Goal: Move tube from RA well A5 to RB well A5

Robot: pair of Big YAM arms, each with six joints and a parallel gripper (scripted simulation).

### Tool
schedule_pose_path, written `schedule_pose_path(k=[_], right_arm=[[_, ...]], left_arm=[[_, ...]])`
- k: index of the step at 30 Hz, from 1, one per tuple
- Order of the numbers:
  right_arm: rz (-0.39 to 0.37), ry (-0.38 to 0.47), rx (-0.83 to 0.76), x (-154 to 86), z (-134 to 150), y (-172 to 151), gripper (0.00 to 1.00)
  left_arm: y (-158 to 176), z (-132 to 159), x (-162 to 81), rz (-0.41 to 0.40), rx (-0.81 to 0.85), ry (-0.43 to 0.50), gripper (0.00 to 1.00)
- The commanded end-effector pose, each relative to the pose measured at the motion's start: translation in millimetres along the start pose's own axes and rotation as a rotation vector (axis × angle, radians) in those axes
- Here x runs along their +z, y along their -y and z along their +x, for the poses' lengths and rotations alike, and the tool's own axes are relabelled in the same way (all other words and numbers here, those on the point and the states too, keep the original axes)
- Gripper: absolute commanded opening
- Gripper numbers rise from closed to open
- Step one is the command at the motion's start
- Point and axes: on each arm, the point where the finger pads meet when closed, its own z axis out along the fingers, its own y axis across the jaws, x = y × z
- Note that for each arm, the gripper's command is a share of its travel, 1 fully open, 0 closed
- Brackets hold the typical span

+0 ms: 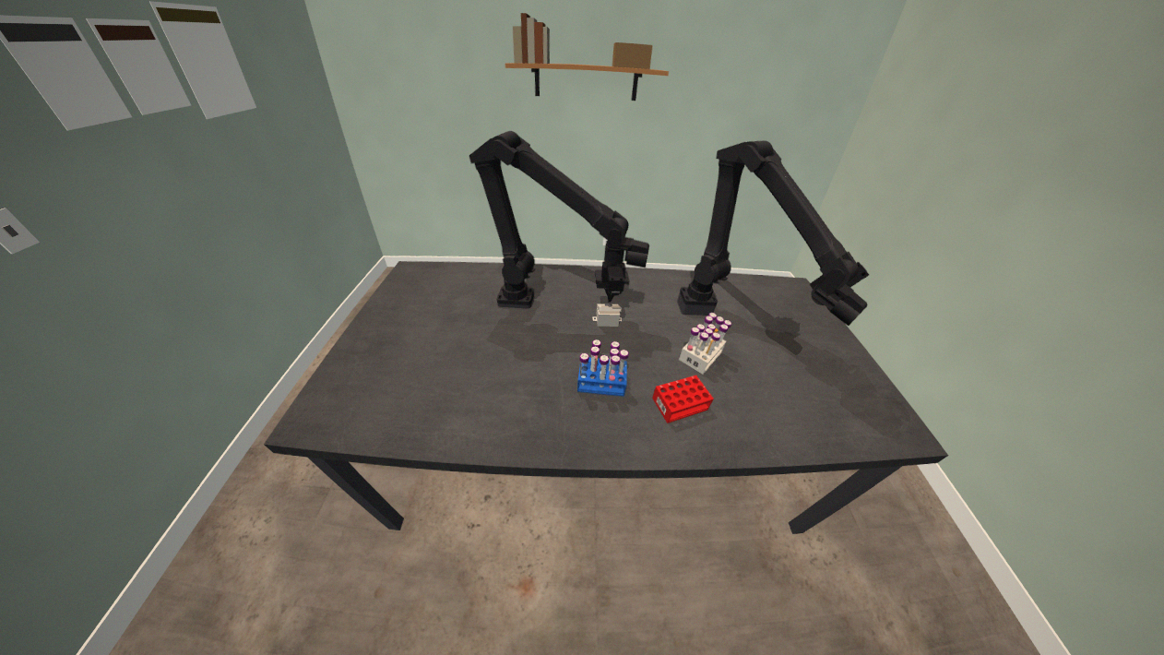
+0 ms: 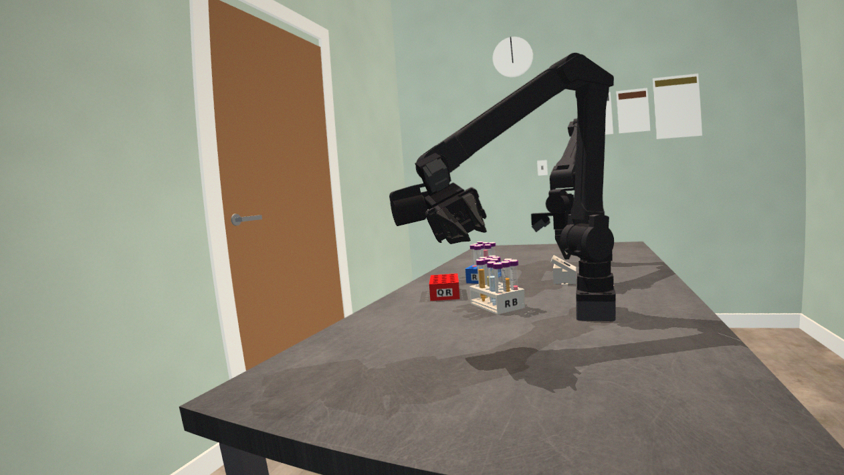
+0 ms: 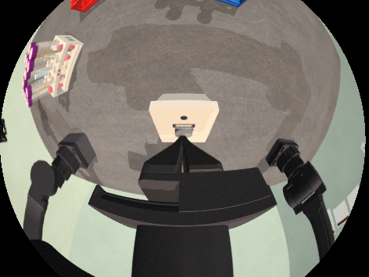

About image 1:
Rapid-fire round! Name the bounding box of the white test tube rack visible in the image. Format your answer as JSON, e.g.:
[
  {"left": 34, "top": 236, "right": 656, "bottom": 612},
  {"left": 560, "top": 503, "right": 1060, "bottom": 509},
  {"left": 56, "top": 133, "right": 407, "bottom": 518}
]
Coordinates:
[{"left": 680, "top": 340, "right": 726, "bottom": 375}]

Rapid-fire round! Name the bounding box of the red tube rack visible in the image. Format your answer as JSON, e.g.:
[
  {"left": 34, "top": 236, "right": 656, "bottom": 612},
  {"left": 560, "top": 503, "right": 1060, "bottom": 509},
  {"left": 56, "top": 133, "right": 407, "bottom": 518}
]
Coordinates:
[{"left": 652, "top": 375, "right": 714, "bottom": 423}]

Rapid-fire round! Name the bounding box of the blue test tube rack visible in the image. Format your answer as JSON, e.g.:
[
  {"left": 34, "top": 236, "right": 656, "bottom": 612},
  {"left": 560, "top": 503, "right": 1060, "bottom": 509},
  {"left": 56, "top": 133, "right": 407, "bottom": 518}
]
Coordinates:
[{"left": 577, "top": 358, "right": 626, "bottom": 397}]

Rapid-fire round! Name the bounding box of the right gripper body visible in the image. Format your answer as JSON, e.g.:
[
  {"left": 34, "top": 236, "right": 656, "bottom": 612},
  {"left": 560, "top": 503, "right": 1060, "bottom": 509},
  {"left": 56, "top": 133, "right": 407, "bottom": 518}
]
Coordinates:
[{"left": 595, "top": 259, "right": 629, "bottom": 289}]

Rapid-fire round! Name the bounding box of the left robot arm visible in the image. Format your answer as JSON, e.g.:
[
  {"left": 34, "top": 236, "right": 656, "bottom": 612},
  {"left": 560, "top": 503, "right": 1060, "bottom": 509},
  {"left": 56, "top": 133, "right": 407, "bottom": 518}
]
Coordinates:
[{"left": 680, "top": 141, "right": 870, "bottom": 325}]

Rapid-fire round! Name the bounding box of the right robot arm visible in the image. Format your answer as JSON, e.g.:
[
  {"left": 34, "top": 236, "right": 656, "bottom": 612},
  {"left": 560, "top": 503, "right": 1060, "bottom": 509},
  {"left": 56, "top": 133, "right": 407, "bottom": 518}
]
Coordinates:
[{"left": 469, "top": 131, "right": 650, "bottom": 305}]

